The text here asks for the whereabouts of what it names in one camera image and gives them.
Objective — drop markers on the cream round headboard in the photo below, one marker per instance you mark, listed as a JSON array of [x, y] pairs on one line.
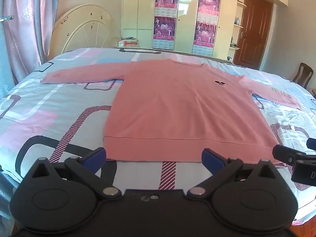
[[79, 29]]

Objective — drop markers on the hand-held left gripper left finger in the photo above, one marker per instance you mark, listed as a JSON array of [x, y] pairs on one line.
[[95, 158]]

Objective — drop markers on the cream corner shelf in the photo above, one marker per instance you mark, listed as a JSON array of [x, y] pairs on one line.
[[238, 26]]

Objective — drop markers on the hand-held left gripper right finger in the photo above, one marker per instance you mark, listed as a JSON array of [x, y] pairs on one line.
[[212, 159]]

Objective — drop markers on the cream wardrobe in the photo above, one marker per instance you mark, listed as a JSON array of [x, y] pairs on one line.
[[187, 17]]

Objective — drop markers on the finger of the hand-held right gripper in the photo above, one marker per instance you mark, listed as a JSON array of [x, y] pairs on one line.
[[287, 154], [312, 144]]

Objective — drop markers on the patterned pastel bedsheet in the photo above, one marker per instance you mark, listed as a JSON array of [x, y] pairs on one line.
[[49, 118]]

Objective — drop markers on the pink grey curtain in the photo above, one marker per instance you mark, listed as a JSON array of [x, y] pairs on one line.
[[24, 24]]

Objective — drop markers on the brown wooden door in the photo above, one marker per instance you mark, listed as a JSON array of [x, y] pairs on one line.
[[251, 29]]

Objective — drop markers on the pink long-sleeved sweater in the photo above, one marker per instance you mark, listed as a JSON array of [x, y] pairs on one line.
[[177, 108]]

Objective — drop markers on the brown wooden chair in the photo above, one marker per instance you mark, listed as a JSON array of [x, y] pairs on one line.
[[302, 75]]

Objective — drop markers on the small blue bottle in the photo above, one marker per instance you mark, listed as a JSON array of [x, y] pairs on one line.
[[237, 21]]

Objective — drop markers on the metal curtain hook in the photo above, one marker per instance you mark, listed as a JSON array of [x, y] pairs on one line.
[[7, 18]]

